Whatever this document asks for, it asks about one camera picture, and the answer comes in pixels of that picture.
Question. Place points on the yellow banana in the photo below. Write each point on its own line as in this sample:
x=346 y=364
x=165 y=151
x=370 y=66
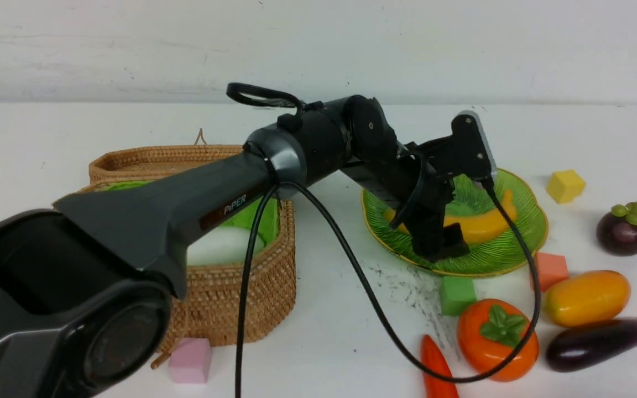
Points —
x=476 y=229

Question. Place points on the dark purple mangosteen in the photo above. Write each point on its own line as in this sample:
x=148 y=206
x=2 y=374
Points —
x=617 y=230

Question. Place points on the white radish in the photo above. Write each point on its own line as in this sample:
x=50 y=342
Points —
x=223 y=245

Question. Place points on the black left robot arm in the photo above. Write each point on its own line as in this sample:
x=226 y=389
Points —
x=86 y=287

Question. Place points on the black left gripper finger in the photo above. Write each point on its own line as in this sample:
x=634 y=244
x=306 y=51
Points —
x=454 y=213
x=431 y=240

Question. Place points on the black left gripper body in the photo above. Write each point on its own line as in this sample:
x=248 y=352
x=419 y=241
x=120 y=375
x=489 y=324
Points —
x=416 y=181

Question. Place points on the purple eggplant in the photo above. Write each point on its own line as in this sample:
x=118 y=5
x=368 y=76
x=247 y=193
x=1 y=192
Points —
x=590 y=344

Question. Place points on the green foam cube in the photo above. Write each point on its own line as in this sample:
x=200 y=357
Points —
x=456 y=295

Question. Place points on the woven wicker basket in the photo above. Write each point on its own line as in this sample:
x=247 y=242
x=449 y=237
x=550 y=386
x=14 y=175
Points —
x=224 y=298

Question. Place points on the salmon orange foam cube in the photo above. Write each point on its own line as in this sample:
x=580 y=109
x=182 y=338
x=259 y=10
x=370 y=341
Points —
x=551 y=268

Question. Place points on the pink foam cube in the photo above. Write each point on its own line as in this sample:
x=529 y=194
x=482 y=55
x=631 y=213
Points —
x=191 y=361

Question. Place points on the orange persimmon with leaf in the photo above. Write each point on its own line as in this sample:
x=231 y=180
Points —
x=487 y=332

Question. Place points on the green ribbed glass plate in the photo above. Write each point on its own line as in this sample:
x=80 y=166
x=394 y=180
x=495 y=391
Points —
x=499 y=256

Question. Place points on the yellow foam cube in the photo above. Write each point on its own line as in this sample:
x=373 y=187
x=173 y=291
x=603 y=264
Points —
x=565 y=185

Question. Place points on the yellow orange mango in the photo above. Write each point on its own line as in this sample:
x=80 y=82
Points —
x=594 y=296

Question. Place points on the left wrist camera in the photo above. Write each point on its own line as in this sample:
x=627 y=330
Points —
x=473 y=153

